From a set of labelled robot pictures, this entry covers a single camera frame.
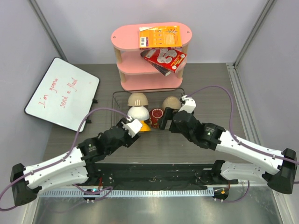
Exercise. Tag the tan bowl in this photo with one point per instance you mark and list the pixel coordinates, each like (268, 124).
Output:
(171, 102)

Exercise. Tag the red patterned bowl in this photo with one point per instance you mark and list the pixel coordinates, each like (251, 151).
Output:
(154, 116)

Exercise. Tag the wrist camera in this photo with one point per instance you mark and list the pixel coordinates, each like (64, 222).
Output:
(133, 126)
(188, 104)

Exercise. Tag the white slotted cable duct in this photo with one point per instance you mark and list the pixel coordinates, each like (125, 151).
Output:
(72, 192)

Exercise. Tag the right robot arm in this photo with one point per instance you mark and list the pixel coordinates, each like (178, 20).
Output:
(275, 167)

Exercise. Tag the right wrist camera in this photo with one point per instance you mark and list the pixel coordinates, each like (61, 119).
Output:
(188, 104)

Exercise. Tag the red book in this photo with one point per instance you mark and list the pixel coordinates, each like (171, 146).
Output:
(166, 61)

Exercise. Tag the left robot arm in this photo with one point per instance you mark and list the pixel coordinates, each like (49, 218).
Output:
(75, 167)

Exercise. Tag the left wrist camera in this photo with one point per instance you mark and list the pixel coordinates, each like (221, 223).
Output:
(133, 126)

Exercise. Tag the orange book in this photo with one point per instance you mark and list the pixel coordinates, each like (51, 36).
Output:
(160, 37)

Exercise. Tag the pink three-tier shelf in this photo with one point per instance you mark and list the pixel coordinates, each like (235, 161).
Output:
(135, 72)

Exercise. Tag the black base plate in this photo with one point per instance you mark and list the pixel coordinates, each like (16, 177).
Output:
(157, 177)

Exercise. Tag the beige speckled bowl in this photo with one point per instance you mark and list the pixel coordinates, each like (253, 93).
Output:
(137, 99)

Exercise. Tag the yellow bowl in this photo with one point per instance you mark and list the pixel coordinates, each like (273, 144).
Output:
(145, 127)

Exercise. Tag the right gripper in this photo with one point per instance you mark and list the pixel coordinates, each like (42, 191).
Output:
(167, 115)

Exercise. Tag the black wire dish rack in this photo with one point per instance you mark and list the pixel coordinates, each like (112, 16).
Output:
(155, 99)

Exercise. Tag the white ribbed bowl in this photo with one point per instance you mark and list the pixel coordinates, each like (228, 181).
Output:
(139, 112)

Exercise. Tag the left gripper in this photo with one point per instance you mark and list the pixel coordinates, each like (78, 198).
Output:
(130, 140)

